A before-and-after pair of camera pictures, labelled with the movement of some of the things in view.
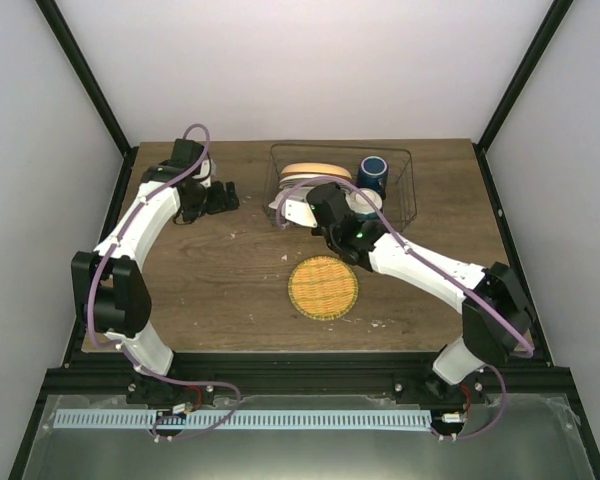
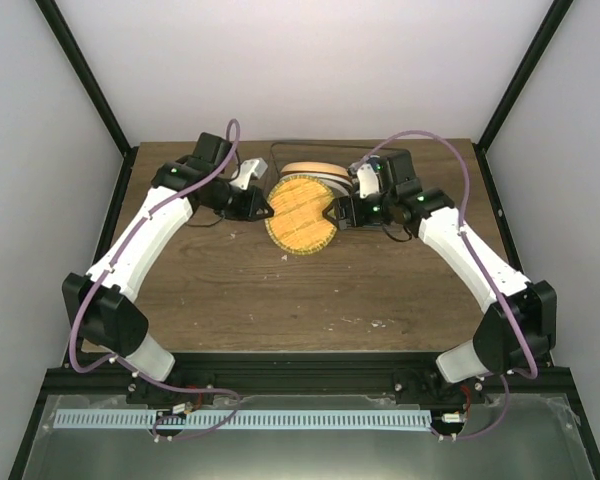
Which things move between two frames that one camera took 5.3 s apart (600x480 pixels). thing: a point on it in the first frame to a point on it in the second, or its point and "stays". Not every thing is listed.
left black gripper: (217, 204) to (247, 211)
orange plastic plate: (316, 168) stays
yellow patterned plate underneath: (323, 288) to (298, 225)
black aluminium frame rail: (304, 376) stays
